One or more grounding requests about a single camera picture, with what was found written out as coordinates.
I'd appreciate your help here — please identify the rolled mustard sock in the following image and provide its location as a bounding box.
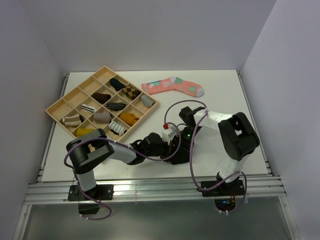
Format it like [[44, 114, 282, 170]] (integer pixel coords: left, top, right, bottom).
[[119, 112, 139, 127]]

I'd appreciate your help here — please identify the rolled white striped sock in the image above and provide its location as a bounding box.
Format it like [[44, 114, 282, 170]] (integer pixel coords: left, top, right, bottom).
[[108, 120, 127, 136]]

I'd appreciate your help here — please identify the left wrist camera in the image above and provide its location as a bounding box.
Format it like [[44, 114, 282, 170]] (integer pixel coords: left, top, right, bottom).
[[161, 123, 177, 145]]

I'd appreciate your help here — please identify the wooden compartment tray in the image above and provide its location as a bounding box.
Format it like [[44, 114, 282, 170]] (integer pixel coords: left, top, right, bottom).
[[45, 66, 159, 150]]

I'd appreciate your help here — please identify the pink patterned sock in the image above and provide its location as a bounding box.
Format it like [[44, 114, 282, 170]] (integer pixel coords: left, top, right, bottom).
[[141, 76, 205, 98]]

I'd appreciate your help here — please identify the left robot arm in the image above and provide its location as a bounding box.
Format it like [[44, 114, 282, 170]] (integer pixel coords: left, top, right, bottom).
[[64, 128, 182, 200]]

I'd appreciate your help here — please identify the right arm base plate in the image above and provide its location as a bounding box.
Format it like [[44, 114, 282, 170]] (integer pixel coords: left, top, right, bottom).
[[201, 178, 245, 198]]

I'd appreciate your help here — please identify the rolled beige sock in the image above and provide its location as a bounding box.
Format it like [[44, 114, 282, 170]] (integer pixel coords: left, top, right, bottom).
[[93, 111, 112, 124]]

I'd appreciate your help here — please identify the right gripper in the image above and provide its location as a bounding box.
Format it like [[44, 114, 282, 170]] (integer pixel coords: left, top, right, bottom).
[[172, 125, 202, 160]]

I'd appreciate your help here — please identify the rolled argyle brown sock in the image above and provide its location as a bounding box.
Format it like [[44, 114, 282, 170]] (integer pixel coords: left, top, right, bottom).
[[122, 85, 141, 100]]

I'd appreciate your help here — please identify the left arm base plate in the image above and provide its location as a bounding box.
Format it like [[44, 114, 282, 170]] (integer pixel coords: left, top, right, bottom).
[[67, 184, 114, 202]]

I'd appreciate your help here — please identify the rolled dark navy sock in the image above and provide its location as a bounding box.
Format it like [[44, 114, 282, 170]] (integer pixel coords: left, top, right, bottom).
[[109, 77, 126, 92]]

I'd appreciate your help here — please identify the rolled brown white sock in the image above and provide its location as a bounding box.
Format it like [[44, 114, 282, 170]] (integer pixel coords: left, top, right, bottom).
[[62, 114, 85, 127]]

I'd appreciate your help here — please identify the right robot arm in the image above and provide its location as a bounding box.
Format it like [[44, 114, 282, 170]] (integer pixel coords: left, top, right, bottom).
[[179, 106, 260, 195]]

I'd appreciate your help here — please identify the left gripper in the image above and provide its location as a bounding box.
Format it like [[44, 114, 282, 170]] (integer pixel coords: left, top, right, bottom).
[[144, 138, 179, 163]]

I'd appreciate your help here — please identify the aluminium frame rail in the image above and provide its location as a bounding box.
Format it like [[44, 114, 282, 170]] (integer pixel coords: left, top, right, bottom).
[[23, 175, 287, 205]]

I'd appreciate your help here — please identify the rolled black striped sock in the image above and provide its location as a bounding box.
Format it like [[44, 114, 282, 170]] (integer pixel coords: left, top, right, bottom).
[[106, 102, 127, 112]]

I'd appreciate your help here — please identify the rolled white black sock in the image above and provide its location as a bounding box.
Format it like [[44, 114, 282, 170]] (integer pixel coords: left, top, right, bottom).
[[80, 104, 97, 113]]

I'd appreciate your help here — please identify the mustard yellow sock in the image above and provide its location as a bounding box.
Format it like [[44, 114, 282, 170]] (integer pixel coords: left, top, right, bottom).
[[75, 127, 95, 137]]

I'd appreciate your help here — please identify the rolled grey sock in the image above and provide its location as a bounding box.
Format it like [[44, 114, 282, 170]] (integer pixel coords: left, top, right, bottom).
[[141, 94, 154, 108]]

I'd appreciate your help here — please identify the rolled dark brown sock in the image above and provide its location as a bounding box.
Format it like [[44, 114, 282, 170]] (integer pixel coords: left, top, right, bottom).
[[91, 92, 112, 105]]

